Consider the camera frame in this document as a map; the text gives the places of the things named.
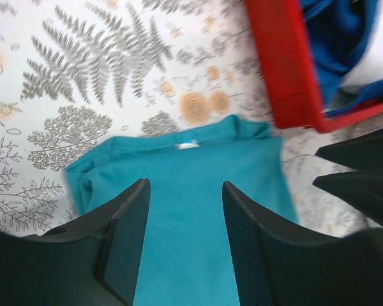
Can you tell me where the blue fleece jacket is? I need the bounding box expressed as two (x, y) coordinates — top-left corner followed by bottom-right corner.
(301, 1), (383, 116)

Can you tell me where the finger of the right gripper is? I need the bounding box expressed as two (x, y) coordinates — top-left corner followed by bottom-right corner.
(313, 168), (383, 226)
(315, 128), (383, 169)

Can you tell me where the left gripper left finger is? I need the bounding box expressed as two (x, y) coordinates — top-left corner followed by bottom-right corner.
(44, 179), (151, 305)

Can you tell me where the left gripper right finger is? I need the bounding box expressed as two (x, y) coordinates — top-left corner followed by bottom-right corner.
(222, 182), (366, 305)

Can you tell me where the red plastic tray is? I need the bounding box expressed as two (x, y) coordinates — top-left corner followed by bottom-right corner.
(246, 1), (383, 133)

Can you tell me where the teal t-shirt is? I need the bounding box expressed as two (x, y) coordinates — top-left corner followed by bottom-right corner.
(66, 115), (297, 305)

